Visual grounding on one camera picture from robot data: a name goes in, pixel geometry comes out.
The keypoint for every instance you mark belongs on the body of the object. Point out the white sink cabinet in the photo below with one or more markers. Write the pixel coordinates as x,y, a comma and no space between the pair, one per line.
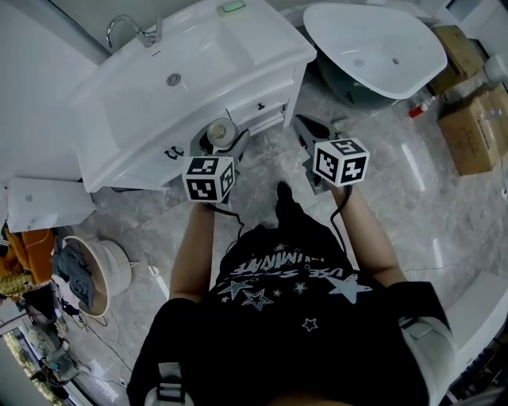
258,119

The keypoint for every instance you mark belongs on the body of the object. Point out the green soap dish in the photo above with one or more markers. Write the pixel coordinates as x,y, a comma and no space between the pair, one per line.
231,6

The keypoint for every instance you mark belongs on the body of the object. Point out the person's torso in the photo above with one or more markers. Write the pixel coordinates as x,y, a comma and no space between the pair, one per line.
285,337

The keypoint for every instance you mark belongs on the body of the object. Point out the clear bottle with gold cap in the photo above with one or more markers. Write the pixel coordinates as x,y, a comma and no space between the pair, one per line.
221,132

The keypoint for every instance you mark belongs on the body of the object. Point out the person's leg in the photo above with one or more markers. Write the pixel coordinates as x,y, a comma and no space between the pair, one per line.
289,210

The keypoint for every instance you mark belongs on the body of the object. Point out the grey shoulder harness pad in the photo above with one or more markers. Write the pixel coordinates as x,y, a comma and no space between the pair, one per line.
430,357
168,386

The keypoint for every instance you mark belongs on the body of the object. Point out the grey cloth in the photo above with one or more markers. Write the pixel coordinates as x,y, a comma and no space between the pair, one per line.
75,273

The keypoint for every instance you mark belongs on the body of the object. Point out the white bathtub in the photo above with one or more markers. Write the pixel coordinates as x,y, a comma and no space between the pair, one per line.
373,43

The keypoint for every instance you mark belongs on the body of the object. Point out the chrome faucet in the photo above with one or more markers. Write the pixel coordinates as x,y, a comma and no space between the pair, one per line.
143,33

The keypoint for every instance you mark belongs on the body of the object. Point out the white round basket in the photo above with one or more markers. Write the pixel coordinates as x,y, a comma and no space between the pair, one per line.
115,261

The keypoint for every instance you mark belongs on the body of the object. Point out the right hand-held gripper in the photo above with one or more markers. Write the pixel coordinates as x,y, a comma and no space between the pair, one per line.
341,162

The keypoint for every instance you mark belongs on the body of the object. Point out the white round container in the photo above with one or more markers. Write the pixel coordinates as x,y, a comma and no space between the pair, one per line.
496,68

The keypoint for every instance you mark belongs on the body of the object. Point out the white shower base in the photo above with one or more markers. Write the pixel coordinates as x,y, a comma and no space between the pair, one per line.
484,313

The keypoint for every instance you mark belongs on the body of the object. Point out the person's left forearm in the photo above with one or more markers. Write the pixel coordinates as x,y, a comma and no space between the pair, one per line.
190,253

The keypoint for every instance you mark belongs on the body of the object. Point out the orange garment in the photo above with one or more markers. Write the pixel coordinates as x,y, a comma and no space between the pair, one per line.
35,253

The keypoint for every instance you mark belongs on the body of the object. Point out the person's right forearm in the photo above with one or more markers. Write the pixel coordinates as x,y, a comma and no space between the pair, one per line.
369,238

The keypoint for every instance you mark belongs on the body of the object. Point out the brown cardboard box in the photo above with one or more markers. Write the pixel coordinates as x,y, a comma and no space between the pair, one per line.
472,131
456,55

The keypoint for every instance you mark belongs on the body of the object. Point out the red and white bottle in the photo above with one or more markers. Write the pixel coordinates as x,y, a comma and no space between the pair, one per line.
417,111

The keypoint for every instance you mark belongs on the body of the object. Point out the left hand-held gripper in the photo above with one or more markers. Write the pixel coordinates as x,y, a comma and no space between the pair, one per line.
208,180

